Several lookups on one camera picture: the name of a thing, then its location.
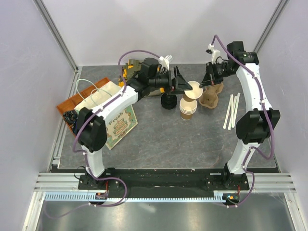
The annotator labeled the green patterned paper bag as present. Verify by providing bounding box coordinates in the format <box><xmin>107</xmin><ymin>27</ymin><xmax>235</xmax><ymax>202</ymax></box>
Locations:
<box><xmin>74</xmin><ymin>81</ymin><xmax>138</xmax><ymax>150</ymax></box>

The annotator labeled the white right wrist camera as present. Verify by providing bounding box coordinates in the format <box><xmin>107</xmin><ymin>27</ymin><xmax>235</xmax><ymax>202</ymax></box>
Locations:
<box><xmin>206</xmin><ymin>43</ymin><xmax>220</xmax><ymax>64</ymax></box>

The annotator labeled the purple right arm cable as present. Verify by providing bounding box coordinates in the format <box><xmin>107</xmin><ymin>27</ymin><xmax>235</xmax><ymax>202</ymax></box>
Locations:
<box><xmin>213</xmin><ymin>34</ymin><xmax>276</xmax><ymax>209</ymax></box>

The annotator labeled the camouflage folded cloth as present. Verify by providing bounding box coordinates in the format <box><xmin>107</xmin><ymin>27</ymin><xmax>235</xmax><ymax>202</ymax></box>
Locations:
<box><xmin>122</xmin><ymin>59</ymin><xmax>165</xmax><ymax>97</ymax></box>

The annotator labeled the black lid stack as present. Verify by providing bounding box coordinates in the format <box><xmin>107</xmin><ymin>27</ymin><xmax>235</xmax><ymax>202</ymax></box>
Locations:
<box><xmin>161</xmin><ymin>93</ymin><xmax>177</xmax><ymax>110</ymax></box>

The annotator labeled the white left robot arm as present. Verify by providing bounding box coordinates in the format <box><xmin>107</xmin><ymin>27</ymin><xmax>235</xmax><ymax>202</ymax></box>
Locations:
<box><xmin>74</xmin><ymin>58</ymin><xmax>192</xmax><ymax>189</ymax></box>

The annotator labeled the brown pulp cup carrier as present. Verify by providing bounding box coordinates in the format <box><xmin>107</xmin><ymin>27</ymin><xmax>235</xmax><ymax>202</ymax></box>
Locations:
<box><xmin>199</xmin><ymin>83</ymin><xmax>224</xmax><ymax>109</ymax></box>

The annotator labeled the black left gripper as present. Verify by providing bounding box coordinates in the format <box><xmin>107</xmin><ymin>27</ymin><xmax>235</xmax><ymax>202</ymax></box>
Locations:
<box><xmin>149</xmin><ymin>66</ymin><xmax>193</xmax><ymax>96</ymax></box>

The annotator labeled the orange wooden tray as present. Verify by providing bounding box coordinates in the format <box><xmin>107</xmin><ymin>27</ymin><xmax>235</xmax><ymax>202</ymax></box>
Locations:
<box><xmin>56</xmin><ymin>77</ymin><xmax>110</xmax><ymax>134</ymax></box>

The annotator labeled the paper cup stack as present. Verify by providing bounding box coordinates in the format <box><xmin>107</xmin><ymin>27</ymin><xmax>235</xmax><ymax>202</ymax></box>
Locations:
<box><xmin>180</xmin><ymin>98</ymin><xmax>198</xmax><ymax>120</ymax></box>

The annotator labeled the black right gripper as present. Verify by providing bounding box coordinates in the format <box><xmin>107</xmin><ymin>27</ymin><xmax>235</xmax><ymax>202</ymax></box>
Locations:
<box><xmin>199</xmin><ymin>61</ymin><xmax>234</xmax><ymax>88</ymax></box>

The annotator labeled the white wrapped straw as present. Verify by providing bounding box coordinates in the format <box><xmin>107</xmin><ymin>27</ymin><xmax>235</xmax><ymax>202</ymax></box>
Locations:
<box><xmin>233</xmin><ymin>93</ymin><xmax>241</xmax><ymax>128</ymax></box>
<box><xmin>228</xmin><ymin>94</ymin><xmax>237</xmax><ymax>130</ymax></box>
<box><xmin>223</xmin><ymin>94</ymin><xmax>233</xmax><ymax>129</ymax></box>

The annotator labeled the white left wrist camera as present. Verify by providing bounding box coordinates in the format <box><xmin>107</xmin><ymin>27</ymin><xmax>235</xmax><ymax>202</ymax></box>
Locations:
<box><xmin>158</xmin><ymin>55</ymin><xmax>173</xmax><ymax>71</ymax></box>

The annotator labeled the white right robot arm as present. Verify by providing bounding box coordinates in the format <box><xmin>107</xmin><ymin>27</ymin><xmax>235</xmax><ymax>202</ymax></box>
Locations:
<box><xmin>199</xmin><ymin>41</ymin><xmax>281</xmax><ymax>190</ymax></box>

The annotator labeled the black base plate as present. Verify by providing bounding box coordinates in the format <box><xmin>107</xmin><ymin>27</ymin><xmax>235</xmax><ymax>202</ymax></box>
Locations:
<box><xmin>78</xmin><ymin>168</ymin><xmax>250</xmax><ymax>191</ymax></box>

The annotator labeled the brown paper coffee cup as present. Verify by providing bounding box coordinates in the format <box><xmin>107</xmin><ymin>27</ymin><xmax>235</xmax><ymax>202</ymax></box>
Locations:
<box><xmin>183</xmin><ymin>81</ymin><xmax>204</xmax><ymax>102</ymax></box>

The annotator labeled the grey slotted cable duct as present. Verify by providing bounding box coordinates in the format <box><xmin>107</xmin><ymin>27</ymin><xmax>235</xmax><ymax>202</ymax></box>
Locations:
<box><xmin>44</xmin><ymin>192</ymin><xmax>235</xmax><ymax>203</ymax></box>

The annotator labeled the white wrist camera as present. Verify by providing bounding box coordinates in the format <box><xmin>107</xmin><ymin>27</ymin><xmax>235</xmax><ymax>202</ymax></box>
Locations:
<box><xmin>158</xmin><ymin>55</ymin><xmax>173</xmax><ymax>71</ymax></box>
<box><xmin>206</xmin><ymin>43</ymin><xmax>220</xmax><ymax>64</ymax></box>

